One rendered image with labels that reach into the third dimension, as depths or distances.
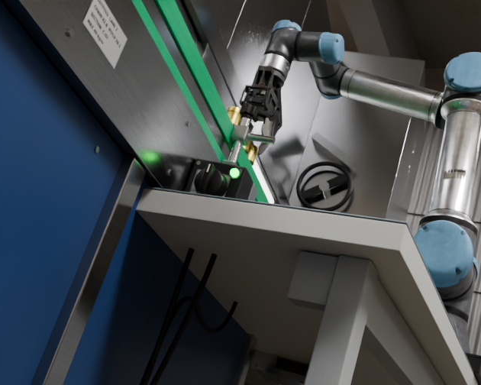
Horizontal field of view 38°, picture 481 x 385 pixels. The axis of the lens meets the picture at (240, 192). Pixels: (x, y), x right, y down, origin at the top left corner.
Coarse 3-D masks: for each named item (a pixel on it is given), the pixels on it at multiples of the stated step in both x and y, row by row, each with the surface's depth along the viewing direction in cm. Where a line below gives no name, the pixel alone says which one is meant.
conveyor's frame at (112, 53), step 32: (32, 0) 60; (64, 0) 65; (96, 0) 69; (128, 0) 75; (32, 32) 63; (64, 32) 66; (96, 32) 70; (128, 32) 76; (64, 64) 67; (96, 64) 72; (128, 64) 78; (160, 64) 85; (96, 96) 73; (128, 96) 79; (160, 96) 86; (128, 128) 80; (160, 128) 88; (192, 128) 97; (160, 160) 90; (192, 160) 99
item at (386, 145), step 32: (352, 64) 290; (384, 64) 286; (416, 64) 283; (320, 128) 280; (352, 128) 277; (384, 128) 274; (416, 128) 300; (320, 160) 274; (384, 160) 268; (416, 160) 325; (352, 192) 265; (384, 192) 263
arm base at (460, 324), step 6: (444, 306) 144; (450, 306) 144; (450, 312) 143; (456, 312) 144; (462, 312) 144; (450, 318) 143; (456, 318) 143; (462, 318) 144; (468, 318) 147; (456, 324) 143; (462, 324) 144; (456, 330) 142; (462, 330) 143; (462, 336) 142; (462, 342) 141; (468, 342) 144; (468, 348) 142
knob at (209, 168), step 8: (208, 168) 95; (200, 176) 96; (208, 176) 94; (216, 176) 95; (224, 176) 97; (200, 184) 94; (208, 184) 95; (216, 184) 95; (224, 184) 96; (200, 192) 95; (208, 192) 95; (216, 192) 95; (224, 192) 96
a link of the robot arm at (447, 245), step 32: (448, 64) 154; (480, 64) 151; (448, 96) 152; (480, 96) 149; (448, 128) 150; (480, 128) 148; (448, 160) 145; (480, 160) 147; (448, 192) 142; (448, 224) 136; (448, 256) 134; (448, 288) 137
